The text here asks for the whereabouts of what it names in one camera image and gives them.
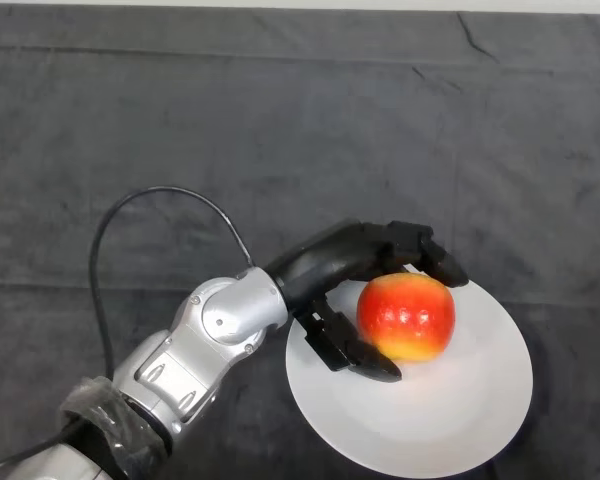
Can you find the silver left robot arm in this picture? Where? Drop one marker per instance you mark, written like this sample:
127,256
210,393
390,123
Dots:
190,350

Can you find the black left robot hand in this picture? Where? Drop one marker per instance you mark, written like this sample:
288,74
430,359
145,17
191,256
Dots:
330,265

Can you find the white round plate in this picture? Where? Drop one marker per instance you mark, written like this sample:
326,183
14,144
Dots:
430,410

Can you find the red and yellow apple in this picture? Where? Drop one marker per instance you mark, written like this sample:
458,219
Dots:
405,315

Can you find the black cloth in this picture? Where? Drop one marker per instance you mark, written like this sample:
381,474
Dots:
280,125

